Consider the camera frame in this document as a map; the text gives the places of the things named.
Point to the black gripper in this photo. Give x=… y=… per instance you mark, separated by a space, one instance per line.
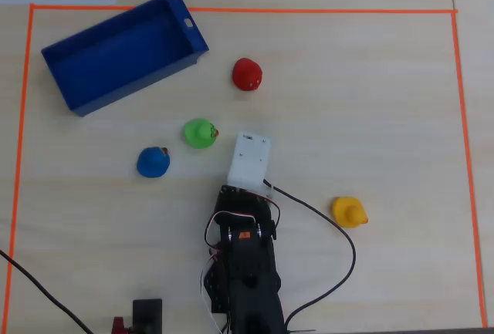
x=230 y=194

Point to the blue rubber duck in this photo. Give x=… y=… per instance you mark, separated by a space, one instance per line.
x=152 y=162

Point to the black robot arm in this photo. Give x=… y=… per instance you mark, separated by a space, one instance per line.
x=251 y=284

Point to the green rubber duck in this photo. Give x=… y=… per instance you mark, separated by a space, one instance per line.
x=198 y=133

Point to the yellow rubber duck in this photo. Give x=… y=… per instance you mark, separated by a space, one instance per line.
x=347 y=212

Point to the red rubber duck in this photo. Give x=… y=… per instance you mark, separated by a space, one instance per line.
x=247 y=73

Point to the blue plastic box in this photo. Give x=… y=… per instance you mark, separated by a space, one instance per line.
x=116 y=64

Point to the black table clamp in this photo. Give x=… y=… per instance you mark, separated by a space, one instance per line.
x=146 y=314

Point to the orange tape strip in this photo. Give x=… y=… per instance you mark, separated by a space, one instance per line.
x=308 y=11
x=467 y=156
x=19 y=149

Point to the white camera housing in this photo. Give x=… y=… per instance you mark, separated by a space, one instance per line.
x=249 y=160

